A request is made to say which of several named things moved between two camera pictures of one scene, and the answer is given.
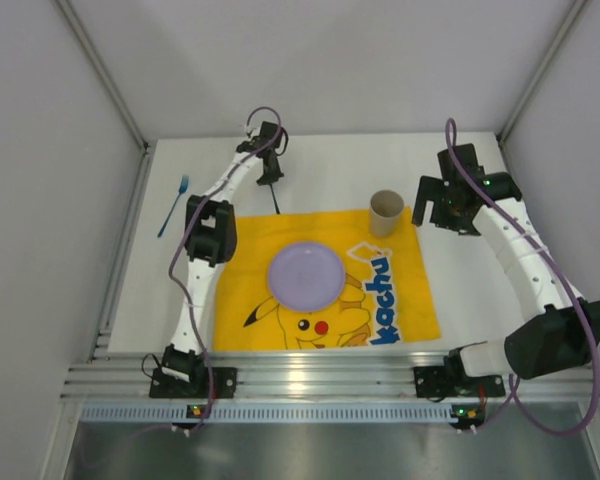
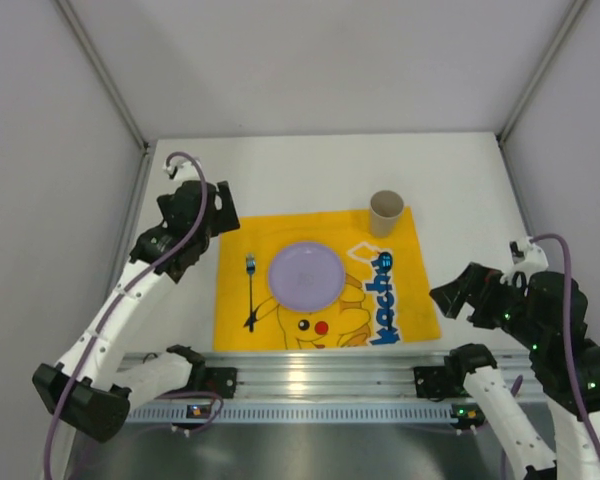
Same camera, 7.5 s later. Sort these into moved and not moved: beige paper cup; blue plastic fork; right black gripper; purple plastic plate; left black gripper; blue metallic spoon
Moved: blue metallic spoon; right black gripper; blue plastic fork; left black gripper
Not moved: beige paper cup; purple plastic plate
